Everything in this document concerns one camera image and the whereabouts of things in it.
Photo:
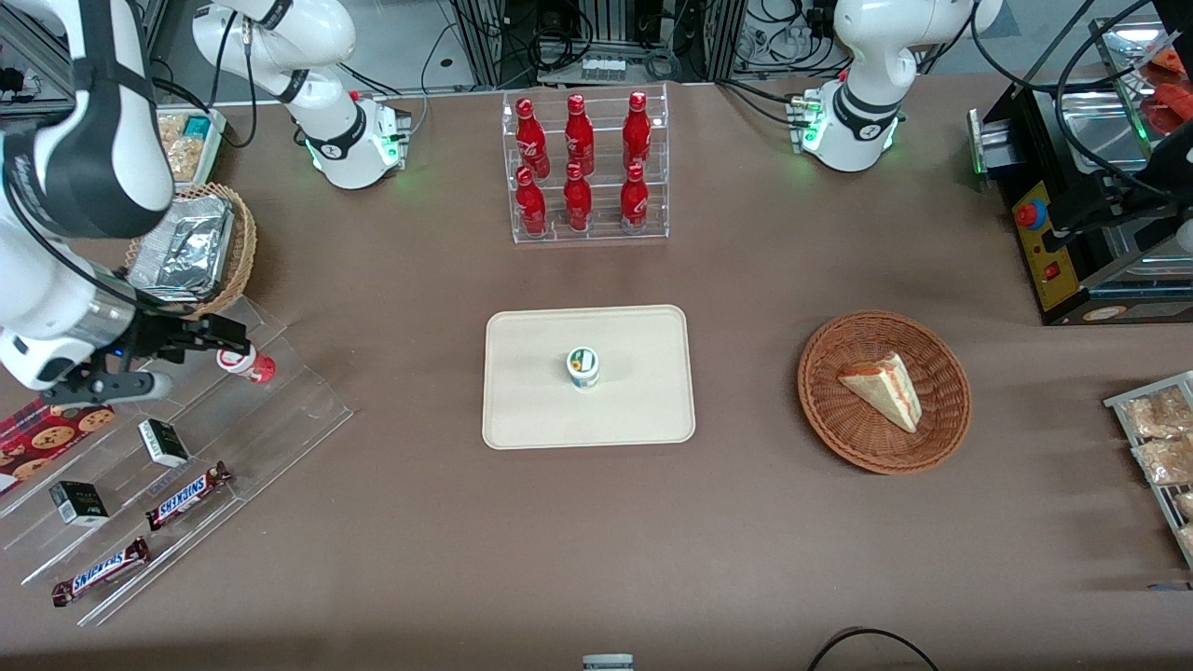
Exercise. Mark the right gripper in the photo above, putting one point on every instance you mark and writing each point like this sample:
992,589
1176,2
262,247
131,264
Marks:
160,336

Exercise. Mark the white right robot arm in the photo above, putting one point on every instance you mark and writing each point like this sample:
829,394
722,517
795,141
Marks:
326,140

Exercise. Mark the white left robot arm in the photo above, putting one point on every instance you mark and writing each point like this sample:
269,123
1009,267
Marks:
862,112

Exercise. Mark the red gum container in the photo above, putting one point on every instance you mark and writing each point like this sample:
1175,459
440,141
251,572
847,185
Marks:
250,365

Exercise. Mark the aluminium foil tray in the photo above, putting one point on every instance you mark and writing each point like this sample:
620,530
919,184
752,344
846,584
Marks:
191,247

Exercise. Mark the beige plastic tray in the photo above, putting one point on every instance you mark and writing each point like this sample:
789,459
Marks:
652,377

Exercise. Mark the clear acrylic stepped shelf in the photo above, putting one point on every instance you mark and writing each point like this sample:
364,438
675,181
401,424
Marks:
261,419

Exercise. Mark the light wicker basket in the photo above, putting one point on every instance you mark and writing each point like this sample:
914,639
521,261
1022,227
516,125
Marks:
244,242

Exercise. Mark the small black box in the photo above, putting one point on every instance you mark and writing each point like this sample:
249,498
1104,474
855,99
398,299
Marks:
79,503
164,444

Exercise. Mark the snickers bar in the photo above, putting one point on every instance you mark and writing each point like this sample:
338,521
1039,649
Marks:
186,497
101,571

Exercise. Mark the clear cracker bag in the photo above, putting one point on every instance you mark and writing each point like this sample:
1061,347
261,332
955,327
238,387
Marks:
182,157

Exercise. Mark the white plastic snack bin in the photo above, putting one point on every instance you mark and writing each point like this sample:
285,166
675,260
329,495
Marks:
218,140

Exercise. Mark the red cookie box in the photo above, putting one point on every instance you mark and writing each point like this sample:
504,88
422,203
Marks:
47,438

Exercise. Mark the teal snack packet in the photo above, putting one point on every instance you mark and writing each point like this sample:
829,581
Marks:
197,126

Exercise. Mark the red cola bottle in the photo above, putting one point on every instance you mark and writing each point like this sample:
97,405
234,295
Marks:
577,200
532,140
531,205
580,135
637,130
634,200

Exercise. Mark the clear acrylic bottle rack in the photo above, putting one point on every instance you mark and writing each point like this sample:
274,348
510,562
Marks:
652,186

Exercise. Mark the white power strip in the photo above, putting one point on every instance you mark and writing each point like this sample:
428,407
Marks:
604,69

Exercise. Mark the grey white device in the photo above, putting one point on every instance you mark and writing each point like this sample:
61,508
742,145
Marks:
608,663

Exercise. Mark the round brown wicker basket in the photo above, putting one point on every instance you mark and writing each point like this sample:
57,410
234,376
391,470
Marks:
839,419

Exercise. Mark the wrapped triangle sandwich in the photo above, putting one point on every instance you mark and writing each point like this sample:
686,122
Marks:
885,391

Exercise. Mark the red emergency button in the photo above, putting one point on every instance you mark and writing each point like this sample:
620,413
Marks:
1031,214

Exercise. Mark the black machine with yellow panel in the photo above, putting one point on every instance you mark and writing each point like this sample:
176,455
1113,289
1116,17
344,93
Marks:
1035,140

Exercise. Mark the clear snack bag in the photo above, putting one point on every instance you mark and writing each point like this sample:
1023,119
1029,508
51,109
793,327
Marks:
1165,461
1156,415

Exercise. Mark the red packaged food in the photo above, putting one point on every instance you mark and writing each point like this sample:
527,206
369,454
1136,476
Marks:
1165,110

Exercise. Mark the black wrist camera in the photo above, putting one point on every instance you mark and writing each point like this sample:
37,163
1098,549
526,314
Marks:
112,385

